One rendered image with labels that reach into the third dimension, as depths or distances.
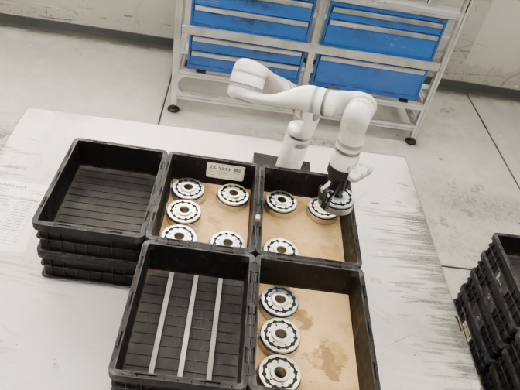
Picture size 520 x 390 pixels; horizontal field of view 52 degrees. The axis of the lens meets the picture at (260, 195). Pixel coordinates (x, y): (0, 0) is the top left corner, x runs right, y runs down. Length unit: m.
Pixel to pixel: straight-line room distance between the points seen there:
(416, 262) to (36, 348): 1.22
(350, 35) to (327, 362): 2.39
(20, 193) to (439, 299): 1.43
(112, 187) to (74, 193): 0.12
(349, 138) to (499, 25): 3.36
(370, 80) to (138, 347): 2.62
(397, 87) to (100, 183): 2.35
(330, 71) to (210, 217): 2.03
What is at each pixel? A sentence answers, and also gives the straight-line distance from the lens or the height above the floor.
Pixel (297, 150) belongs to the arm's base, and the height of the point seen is 0.91.
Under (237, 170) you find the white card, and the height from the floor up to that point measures 0.90.
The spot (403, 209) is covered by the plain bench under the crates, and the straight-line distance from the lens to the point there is 2.13.
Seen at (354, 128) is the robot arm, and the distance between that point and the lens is 1.36.
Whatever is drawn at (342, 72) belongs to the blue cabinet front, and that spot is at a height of 0.45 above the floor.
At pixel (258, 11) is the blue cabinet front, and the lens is 3.34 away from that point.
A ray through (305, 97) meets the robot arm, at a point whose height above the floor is 1.31.
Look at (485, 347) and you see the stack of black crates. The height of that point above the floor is 0.27.
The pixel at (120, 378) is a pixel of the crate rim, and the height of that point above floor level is 0.92.
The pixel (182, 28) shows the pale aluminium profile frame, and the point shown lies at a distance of 3.37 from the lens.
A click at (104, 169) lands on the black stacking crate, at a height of 0.83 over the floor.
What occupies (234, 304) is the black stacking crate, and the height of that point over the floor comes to 0.83.
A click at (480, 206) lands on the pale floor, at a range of 3.59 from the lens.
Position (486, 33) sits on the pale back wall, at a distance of 4.65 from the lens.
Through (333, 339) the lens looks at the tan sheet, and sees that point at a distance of 1.46.
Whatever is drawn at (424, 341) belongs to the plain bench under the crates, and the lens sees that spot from 1.73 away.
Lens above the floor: 1.98
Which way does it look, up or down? 40 degrees down
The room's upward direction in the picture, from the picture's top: 12 degrees clockwise
